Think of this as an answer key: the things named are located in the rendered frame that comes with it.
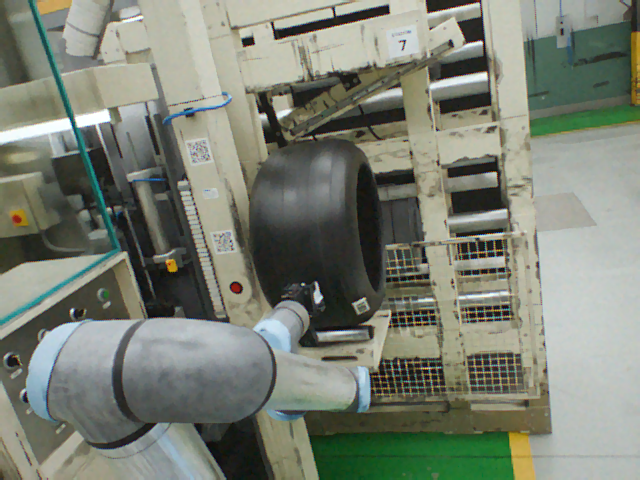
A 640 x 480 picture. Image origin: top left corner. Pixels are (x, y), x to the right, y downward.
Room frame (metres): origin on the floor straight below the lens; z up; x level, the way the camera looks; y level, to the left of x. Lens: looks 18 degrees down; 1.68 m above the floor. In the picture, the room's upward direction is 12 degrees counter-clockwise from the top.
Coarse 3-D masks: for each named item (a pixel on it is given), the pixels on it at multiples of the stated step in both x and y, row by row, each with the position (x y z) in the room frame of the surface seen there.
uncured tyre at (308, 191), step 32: (288, 160) 1.50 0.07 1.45; (320, 160) 1.45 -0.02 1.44; (352, 160) 1.49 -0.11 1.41; (256, 192) 1.45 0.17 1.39; (288, 192) 1.40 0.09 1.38; (320, 192) 1.36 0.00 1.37; (352, 192) 1.40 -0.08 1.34; (256, 224) 1.39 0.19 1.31; (288, 224) 1.35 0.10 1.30; (320, 224) 1.32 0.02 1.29; (352, 224) 1.35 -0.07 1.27; (256, 256) 1.38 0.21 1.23; (288, 256) 1.33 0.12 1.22; (320, 256) 1.30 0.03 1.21; (352, 256) 1.32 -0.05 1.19; (384, 256) 1.69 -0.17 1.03; (320, 288) 1.31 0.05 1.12; (352, 288) 1.32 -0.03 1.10; (384, 288) 1.59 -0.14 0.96; (320, 320) 1.38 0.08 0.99; (352, 320) 1.38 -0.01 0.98
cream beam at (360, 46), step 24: (360, 24) 1.71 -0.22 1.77; (384, 24) 1.69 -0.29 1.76; (408, 24) 1.67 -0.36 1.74; (240, 48) 1.83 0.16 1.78; (264, 48) 1.80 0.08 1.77; (288, 48) 1.78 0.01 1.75; (312, 48) 1.76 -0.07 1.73; (336, 48) 1.74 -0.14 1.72; (360, 48) 1.71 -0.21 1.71; (384, 48) 1.69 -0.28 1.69; (240, 72) 1.83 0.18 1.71; (264, 72) 1.81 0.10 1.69; (288, 72) 1.78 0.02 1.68; (312, 72) 1.76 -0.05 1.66; (336, 72) 1.74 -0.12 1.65
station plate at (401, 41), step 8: (392, 32) 1.68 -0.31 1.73; (400, 32) 1.68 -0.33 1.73; (408, 32) 1.67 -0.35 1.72; (416, 32) 1.66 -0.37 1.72; (392, 40) 1.68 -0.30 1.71; (400, 40) 1.68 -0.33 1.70; (408, 40) 1.67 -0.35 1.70; (416, 40) 1.66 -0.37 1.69; (392, 48) 1.69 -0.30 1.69; (400, 48) 1.68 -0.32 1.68; (408, 48) 1.67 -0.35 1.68; (416, 48) 1.67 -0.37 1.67; (392, 56) 1.69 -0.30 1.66
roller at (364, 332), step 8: (320, 328) 1.47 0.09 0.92; (328, 328) 1.46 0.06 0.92; (336, 328) 1.45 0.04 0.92; (344, 328) 1.44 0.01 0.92; (352, 328) 1.44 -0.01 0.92; (360, 328) 1.43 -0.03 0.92; (368, 328) 1.42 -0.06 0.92; (320, 336) 1.45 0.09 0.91; (328, 336) 1.44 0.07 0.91; (336, 336) 1.44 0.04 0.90; (344, 336) 1.43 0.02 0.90; (352, 336) 1.42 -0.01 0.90; (360, 336) 1.42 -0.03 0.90; (368, 336) 1.41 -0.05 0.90
